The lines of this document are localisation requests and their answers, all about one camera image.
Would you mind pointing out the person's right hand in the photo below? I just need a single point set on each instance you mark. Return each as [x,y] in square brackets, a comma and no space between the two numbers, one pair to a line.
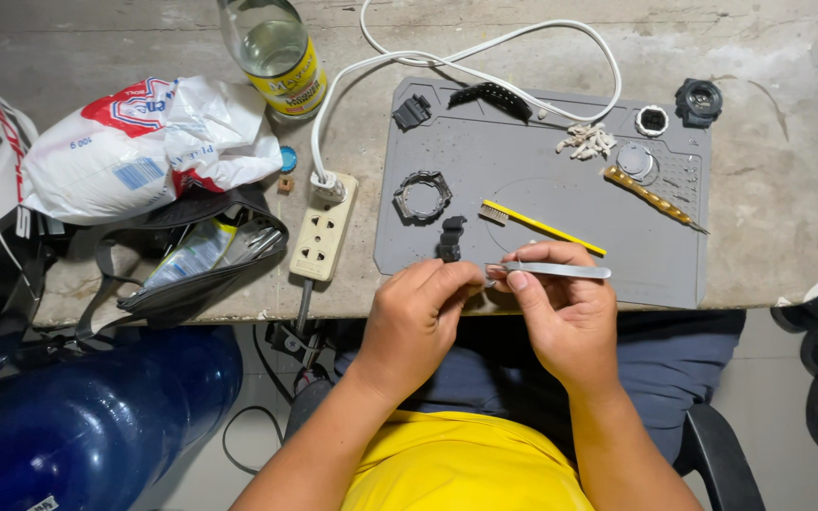
[572,326]

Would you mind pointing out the person's left hand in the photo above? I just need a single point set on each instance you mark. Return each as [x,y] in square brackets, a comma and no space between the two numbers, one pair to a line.
[402,319]

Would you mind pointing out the silver metal tweezers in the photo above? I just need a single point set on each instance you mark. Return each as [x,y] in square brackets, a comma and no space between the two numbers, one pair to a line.
[565,270]

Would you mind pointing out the gray silicone work mat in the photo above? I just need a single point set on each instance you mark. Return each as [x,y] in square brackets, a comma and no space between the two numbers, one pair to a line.
[544,277]

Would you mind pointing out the person's blue shorts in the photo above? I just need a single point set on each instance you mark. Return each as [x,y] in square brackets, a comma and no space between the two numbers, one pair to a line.
[672,369]

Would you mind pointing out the beige power strip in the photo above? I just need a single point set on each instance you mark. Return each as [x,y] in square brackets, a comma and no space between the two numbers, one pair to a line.
[324,234]

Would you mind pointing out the gold precision screwdriver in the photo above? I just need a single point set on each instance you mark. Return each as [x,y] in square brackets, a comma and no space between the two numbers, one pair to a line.
[650,199]

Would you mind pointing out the white plug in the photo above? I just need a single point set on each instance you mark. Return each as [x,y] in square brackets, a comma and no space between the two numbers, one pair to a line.
[329,188]

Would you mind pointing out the person's yellow shirt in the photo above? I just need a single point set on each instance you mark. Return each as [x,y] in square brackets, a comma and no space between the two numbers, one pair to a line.
[459,468]

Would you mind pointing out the round metal watch caseback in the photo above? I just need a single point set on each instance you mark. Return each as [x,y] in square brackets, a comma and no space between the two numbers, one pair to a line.
[635,160]

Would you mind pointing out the small brown cube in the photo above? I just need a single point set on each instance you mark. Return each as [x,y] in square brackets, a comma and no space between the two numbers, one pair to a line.
[285,184]

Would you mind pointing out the pile of white cotton bits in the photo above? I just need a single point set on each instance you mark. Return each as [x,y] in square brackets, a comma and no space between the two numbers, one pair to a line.
[586,140]

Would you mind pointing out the black plastic chair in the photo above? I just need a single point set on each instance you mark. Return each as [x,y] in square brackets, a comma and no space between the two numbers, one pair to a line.
[721,454]

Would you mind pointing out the blue bottle cap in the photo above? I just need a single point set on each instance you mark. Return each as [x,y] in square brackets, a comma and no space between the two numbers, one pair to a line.
[288,159]

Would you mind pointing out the black zip pouch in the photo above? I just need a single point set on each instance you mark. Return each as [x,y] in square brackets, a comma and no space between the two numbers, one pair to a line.
[189,298]

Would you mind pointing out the white green packet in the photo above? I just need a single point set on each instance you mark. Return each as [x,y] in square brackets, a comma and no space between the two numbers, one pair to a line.
[192,252]

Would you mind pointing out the black watch case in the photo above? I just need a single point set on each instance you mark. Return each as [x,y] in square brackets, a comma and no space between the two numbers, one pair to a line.
[699,103]

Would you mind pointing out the clear glass bottle yellow label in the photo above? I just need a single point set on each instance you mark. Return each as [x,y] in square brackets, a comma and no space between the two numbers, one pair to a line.
[281,57]

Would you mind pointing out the white plastic bag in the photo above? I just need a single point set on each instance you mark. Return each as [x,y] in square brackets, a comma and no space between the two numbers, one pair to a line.
[146,156]

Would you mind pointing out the blue water jug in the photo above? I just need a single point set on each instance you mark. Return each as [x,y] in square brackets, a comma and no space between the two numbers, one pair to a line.
[96,426]

